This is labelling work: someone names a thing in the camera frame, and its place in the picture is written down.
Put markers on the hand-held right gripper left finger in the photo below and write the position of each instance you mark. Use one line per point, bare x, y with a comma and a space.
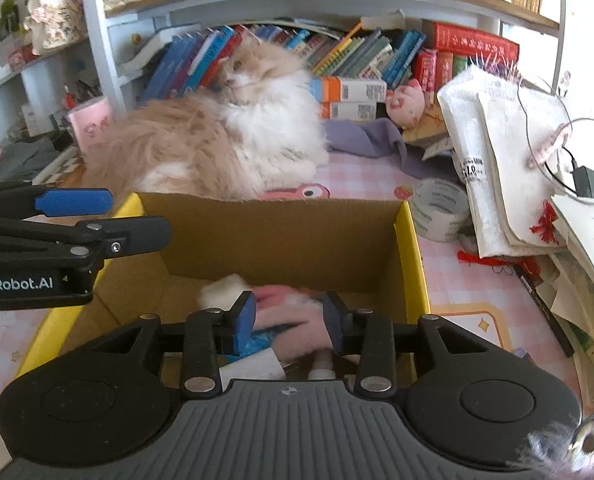
244, 322

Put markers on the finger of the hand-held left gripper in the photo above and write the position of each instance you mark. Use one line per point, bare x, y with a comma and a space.
127, 237
72, 201

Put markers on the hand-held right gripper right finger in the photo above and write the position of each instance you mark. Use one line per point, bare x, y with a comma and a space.
333, 322

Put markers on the pink bunny sock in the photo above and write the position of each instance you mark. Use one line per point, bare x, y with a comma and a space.
297, 320

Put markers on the yellow cardboard box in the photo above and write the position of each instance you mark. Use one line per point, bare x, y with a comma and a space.
287, 240

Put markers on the pink checked cloth desktop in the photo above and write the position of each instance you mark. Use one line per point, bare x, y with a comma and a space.
477, 280

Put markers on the blue packet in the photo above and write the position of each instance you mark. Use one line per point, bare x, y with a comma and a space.
264, 340

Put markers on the wooden chess box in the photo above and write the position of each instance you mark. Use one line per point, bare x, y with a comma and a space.
59, 167

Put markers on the grey cloth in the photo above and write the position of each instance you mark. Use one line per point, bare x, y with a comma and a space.
27, 160

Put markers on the pink cylindrical device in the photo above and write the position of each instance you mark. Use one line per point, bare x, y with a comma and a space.
92, 125

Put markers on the fluffy orange white cat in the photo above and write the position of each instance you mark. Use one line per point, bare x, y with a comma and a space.
202, 145

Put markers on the white tape roll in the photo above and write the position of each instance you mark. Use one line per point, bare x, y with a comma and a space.
427, 220

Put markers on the white desk shelf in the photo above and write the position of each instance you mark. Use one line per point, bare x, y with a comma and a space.
97, 60

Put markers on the thick pale book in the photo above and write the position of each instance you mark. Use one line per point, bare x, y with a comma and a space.
147, 50

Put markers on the row of colourful books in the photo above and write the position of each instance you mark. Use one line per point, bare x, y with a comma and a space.
187, 60

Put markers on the purple cloth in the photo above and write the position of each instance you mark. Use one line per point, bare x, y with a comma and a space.
372, 140

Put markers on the floral fabric bag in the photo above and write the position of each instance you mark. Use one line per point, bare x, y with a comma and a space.
52, 15

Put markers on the orange white carton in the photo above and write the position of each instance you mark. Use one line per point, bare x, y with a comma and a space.
349, 90
349, 111

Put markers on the pink pig plush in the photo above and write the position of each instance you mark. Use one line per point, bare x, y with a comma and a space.
407, 105

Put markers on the red knot ornament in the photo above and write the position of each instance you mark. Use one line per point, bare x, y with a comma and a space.
547, 222

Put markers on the black power adapter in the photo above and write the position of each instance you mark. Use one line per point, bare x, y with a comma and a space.
587, 182

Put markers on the thick red book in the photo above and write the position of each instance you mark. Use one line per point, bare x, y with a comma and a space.
472, 42

